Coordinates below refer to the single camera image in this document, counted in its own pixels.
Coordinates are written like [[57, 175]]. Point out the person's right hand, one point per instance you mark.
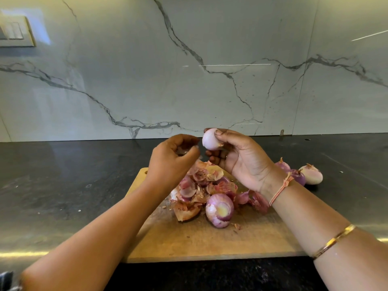
[[248, 160]]

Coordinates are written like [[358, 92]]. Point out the black white plaid sleeve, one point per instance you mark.
[[6, 281]]

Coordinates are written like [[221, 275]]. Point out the pile of onion peels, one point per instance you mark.
[[194, 189]]

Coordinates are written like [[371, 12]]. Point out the small brown wall-edge object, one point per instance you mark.
[[281, 134]]

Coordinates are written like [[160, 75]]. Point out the brownish red onion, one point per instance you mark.
[[311, 174]]

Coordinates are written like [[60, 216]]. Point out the white wall switch plate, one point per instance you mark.
[[15, 31]]

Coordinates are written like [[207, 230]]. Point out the person's left forearm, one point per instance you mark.
[[85, 248]]

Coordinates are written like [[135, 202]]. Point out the person's left hand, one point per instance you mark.
[[170, 163]]

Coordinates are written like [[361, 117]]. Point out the small red onion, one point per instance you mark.
[[283, 165]]

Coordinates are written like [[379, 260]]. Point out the person's right forearm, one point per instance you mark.
[[332, 236]]

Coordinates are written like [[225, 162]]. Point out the wooden cutting board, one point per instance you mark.
[[176, 242]]

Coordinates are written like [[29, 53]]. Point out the red onion with pale patch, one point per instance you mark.
[[219, 210]]

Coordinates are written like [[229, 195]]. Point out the gold bangle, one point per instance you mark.
[[333, 241]]

